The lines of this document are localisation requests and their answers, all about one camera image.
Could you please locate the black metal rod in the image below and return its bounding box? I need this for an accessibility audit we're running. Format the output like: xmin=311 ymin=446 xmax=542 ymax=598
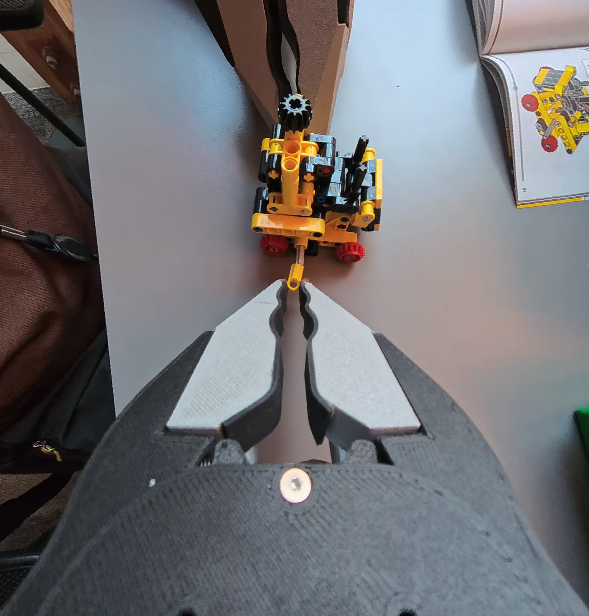
xmin=0 ymin=50 xmax=87 ymax=148

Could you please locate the yellow black lego vehicle model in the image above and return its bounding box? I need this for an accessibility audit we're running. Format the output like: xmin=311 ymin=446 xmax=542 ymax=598
xmin=251 ymin=92 xmax=384 ymax=264

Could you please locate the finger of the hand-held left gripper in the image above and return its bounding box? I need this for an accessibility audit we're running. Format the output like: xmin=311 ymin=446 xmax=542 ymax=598
xmin=196 ymin=0 xmax=291 ymax=130
xmin=287 ymin=0 xmax=356 ymax=136

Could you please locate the black chair armrest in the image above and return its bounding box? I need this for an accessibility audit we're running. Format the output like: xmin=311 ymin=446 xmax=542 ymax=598
xmin=0 ymin=0 xmax=45 ymax=31

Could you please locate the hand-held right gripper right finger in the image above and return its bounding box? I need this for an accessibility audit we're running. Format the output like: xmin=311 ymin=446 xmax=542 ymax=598
xmin=298 ymin=281 xmax=423 ymax=446

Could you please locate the yellow lego connector with axle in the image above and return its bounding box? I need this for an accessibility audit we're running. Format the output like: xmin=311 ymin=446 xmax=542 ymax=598
xmin=287 ymin=244 xmax=306 ymax=291

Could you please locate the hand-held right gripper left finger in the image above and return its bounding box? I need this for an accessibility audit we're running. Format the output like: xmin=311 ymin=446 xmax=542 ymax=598
xmin=166 ymin=279 xmax=288 ymax=451

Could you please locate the wooden furniture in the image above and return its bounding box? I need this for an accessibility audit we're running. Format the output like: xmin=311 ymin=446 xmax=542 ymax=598
xmin=1 ymin=0 xmax=81 ymax=106

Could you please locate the black strap with buckle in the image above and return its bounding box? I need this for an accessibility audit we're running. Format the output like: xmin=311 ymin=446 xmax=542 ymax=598
xmin=0 ymin=216 xmax=99 ymax=263

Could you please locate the black bag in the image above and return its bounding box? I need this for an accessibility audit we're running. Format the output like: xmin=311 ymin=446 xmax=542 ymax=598
xmin=0 ymin=332 xmax=116 ymax=475

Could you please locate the lego instruction booklet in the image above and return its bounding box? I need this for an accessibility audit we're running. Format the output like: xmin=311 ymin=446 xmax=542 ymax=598
xmin=468 ymin=0 xmax=589 ymax=209

